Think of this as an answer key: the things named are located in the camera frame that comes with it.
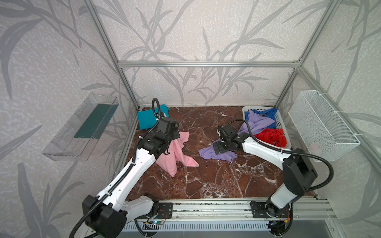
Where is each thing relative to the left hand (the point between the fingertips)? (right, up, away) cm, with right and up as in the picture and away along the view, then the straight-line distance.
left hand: (176, 124), depth 77 cm
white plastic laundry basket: (+67, 0, +22) cm, 71 cm away
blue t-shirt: (+64, +7, +29) cm, 71 cm away
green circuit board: (-8, -47, -7) cm, 48 cm away
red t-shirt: (+60, -9, +17) cm, 63 cm away
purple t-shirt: (+49, +1, +22) cm, 53 cm away
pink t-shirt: (-4, -21, +3) cm, 21 cm away
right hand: (+25, -11, +13) cm, 30 cm away
